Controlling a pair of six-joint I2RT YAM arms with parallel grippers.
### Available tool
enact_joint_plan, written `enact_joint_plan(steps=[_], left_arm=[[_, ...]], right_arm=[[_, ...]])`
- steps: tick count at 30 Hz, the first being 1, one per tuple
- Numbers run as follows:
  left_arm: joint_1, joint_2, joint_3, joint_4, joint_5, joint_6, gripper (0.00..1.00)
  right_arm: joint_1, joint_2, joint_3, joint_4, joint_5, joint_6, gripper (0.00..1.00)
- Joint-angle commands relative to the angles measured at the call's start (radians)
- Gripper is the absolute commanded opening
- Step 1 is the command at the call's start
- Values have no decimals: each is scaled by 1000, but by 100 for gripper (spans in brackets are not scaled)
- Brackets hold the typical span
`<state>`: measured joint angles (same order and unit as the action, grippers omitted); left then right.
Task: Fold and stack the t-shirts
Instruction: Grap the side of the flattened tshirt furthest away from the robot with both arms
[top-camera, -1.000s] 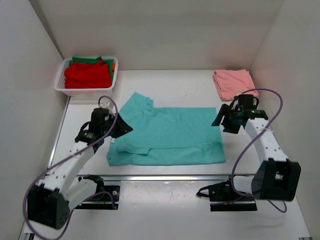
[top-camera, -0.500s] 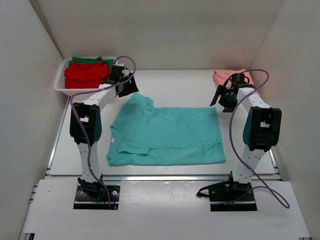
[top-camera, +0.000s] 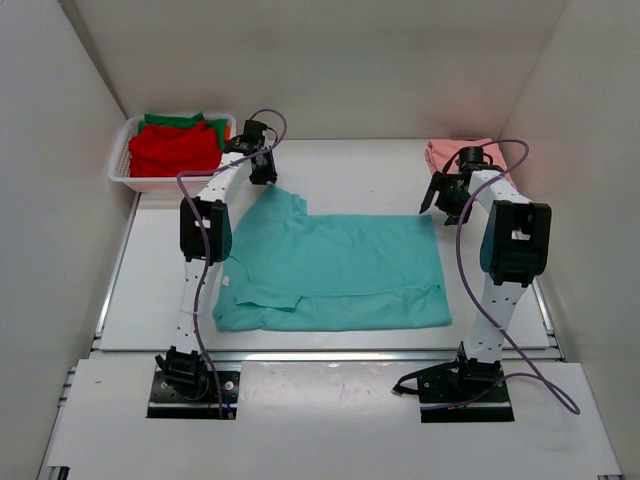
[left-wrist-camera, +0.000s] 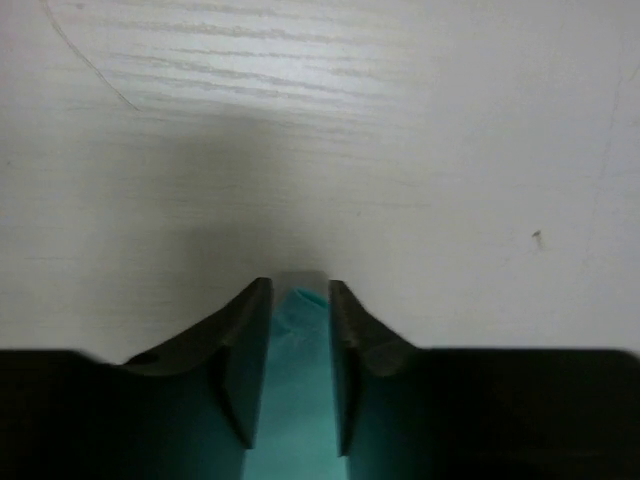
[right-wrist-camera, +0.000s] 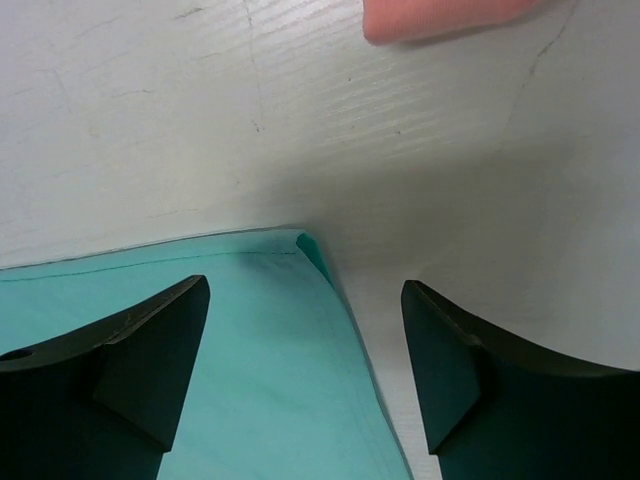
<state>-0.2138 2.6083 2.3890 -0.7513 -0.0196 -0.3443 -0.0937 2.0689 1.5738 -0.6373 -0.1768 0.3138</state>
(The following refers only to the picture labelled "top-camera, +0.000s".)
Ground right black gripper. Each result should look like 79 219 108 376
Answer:
420 173 473 226

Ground teal t shirt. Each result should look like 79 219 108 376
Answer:
212 187 452 332

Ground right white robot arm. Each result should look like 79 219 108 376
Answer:
419 145 552 366

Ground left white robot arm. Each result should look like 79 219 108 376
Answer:
176 115 282 356

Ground folded pink t shirt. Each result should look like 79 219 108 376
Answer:
425 138 507 177

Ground red t shirt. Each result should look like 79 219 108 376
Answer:
128 121 222 178

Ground green t shirt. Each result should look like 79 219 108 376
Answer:
137 112 230 151

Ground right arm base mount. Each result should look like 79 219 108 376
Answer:
392 347 515 424

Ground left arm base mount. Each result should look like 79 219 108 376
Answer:
146 347 241 420

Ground metal table rail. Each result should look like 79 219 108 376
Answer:
89 346 563 363

